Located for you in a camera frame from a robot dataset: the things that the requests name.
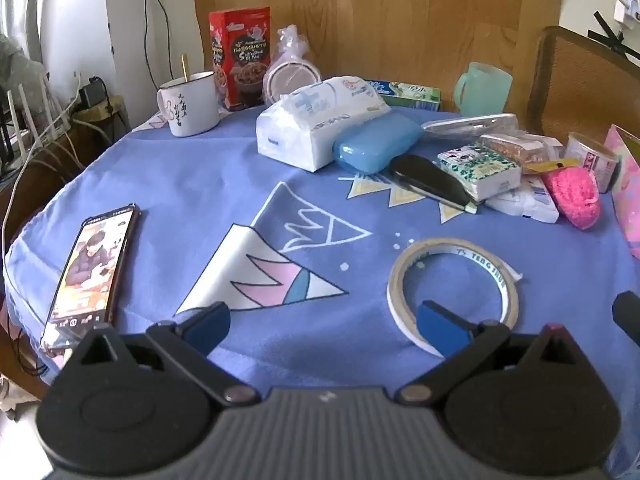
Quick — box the pale green plastic cup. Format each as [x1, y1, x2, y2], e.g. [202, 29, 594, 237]
[453, 62, 514, 117]

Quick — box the clear plastic bag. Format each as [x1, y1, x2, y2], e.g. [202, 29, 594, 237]
[262, 25, 323, 106]

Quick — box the clear plastic snack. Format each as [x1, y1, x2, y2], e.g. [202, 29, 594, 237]
[480, 132, 581, 173]

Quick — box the red label tin can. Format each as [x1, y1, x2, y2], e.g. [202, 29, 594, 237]
[565, 131, 621, 194]

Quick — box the cluster of black tape strips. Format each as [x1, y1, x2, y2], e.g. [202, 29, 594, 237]
[575, 0, 640, 56]

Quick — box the white blue label packet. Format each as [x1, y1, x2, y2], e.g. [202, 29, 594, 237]
[485, 177, 560, 224]

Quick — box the smartphone with lit screen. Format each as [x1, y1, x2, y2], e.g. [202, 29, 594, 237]
[40, 203, 141, 353]

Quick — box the black power adapter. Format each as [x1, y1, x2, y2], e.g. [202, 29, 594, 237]
[77, 76, 107, 110]

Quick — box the wood-grain wall sheet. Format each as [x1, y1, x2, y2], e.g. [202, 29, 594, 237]
[186, 0, 563, 126]

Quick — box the white router with antennas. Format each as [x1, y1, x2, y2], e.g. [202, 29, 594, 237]
[7, 75, 71, 141]

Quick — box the blue plastic case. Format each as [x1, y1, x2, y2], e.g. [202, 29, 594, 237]
[333, 111, 425, 175]

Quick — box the white enamel mug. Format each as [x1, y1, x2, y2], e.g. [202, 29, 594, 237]
[156, 71, 221, 138]

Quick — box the grey hanging cloth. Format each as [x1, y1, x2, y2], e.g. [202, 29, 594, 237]
[0, 35, 48, 111]

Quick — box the white tape roll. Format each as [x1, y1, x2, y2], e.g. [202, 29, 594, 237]
[387, 237, 523, 358]

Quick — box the pink fuzzy cloth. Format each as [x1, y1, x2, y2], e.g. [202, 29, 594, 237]
[542, 166, 601, 231]

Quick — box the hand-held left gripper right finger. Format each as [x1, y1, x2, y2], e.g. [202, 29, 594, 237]
[400, 300, 588, 406]

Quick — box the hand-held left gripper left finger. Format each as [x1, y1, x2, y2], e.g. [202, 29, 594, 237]
[65, 301, 261, 406]

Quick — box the red snack box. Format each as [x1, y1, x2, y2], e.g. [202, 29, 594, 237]
[208, 7, 271, 111]

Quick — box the pink biscuit tin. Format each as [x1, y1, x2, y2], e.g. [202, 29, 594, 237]
[604, 124, 640, 261]

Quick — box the white wet wipes pack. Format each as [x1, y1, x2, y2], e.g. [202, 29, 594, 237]
[256, 76, 392, 172]

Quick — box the green print tissue pack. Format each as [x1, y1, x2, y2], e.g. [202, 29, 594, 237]
[437, 144, 522, 202]

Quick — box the black wall cable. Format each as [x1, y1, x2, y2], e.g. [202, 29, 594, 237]
[140, 0, 173, 86]

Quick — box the blue printed tablecloth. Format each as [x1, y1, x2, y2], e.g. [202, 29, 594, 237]
[2, 77, 640, 480]

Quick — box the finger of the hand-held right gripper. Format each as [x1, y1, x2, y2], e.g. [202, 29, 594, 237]
[612, 291, 640, 347]

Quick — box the green blue toothpaste box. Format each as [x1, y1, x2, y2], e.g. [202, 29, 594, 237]
[365, 79, 442, 112]

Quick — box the white cable bundle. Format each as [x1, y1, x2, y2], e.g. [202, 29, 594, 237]
[0, 110, 116, 241]

